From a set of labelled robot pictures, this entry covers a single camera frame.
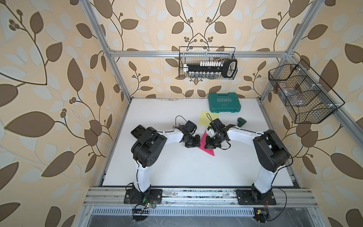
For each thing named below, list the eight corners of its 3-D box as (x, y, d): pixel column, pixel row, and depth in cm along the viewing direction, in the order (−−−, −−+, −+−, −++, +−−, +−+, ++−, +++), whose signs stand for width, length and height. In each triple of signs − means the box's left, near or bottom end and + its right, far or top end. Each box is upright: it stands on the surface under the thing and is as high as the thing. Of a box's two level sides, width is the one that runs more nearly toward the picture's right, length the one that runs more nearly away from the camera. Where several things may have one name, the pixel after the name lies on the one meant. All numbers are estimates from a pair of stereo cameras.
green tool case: (210, 113, 113) (211, 109, 109) (207, 96, 125) (208, 92, 121) (240, 113, 113) (242, 109, 109) (235, 96, 125) (237, 92, 121)
